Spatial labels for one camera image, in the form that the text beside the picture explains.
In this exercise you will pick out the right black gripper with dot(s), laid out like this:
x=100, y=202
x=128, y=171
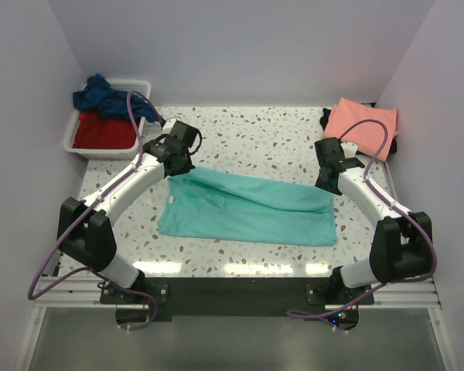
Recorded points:
x=319, y=184

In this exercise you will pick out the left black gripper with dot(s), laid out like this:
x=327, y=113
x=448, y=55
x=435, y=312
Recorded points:
x=188, y=167

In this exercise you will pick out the teal t-shirt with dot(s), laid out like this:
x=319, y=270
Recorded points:
x=205, y=203

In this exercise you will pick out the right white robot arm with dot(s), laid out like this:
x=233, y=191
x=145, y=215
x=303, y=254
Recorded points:
x=402, y=247

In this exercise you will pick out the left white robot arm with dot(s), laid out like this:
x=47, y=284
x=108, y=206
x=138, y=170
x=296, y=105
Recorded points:
x=86, y=226

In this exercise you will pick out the folded black t-shirt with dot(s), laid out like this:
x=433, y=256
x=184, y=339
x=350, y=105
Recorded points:
x=390, y=145

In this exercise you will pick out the folded salmon pink t-shirt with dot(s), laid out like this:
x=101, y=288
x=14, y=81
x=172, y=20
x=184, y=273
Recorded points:
x=361, y=125

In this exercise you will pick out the white plastic laundry basket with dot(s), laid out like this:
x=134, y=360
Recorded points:
x=99, y=154

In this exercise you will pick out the red t-shirt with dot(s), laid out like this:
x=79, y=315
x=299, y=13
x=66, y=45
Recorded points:
x=96, y=132

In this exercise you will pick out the navy blue t-shirt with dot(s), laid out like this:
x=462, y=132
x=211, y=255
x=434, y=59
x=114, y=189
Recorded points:
x=99, y=96

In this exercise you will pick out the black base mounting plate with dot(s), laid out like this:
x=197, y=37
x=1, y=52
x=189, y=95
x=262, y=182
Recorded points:
x=226, y=296

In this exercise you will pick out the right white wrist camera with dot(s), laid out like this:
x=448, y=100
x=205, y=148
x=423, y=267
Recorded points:
x=350, y=149

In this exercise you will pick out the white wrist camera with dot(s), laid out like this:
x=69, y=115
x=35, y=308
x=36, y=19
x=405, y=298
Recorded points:
x=168, y=125
x=350, y=149

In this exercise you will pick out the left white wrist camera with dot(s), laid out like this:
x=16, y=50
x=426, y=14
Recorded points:
x=168, y=125

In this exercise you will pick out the aluminium rail frame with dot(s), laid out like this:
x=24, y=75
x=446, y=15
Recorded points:
x=81, y=292

